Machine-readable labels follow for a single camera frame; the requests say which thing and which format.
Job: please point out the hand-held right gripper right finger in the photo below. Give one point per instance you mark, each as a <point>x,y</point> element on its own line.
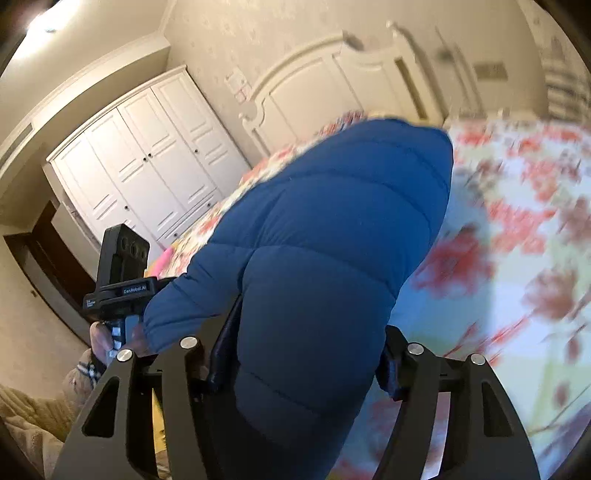
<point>392,369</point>

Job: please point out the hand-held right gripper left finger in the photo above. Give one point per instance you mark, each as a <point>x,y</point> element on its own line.
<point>221,360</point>

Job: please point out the blue puffer jacket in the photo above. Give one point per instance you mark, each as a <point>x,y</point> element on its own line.
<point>323,230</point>

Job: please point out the person's left forearm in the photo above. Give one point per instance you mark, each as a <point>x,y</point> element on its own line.
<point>83,374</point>

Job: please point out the person's left hand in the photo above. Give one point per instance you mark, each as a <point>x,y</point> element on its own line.
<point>98,339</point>

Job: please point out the dark wooden door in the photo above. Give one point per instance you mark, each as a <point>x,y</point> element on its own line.
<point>51,272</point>

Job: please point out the white wardrobe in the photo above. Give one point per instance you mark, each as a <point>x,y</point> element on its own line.
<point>152,152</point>

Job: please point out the floral bed sheet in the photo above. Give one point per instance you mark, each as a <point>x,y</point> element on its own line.
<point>508,240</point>

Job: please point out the beige knit clothing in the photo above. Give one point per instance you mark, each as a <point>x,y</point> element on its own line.
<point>32,415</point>

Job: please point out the white wooden bed headboard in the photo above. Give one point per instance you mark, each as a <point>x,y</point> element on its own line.
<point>318,87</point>

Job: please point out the white lamp pole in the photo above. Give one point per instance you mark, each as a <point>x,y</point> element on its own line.
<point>455,69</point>

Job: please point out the boat print striped curtain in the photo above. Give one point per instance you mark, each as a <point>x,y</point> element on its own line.
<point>561,78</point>

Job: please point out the wall switch socket panel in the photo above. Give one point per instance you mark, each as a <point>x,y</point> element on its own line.
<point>490,69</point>

